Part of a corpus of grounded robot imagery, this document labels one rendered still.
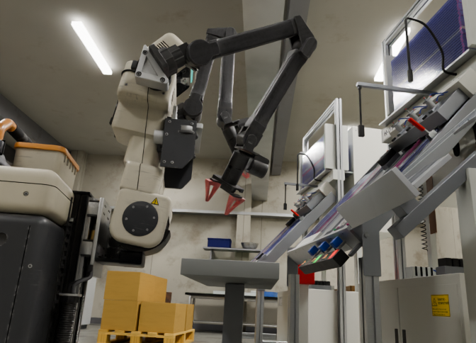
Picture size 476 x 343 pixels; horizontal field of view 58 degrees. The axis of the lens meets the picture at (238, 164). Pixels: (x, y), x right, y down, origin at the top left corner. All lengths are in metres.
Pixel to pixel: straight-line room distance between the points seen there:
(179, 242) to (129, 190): 8.65
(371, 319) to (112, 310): 4.61
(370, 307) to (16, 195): 0.95
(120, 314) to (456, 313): 4.58
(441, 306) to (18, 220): 1.21
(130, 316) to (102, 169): 5.87
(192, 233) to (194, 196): 0.85
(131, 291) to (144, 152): 4.22
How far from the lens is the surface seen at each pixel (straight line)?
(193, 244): 9.92
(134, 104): 1.47
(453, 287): 1.44
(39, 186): 1.22
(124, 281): 5.59
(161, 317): 5.46
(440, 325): 1.51
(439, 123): 1.63
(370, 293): 1.24
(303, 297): 2.31
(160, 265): 9.99
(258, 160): 1.44
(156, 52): 1.33
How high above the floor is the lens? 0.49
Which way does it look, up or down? 18 degrees up
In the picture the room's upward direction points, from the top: 3 degrees clockwise
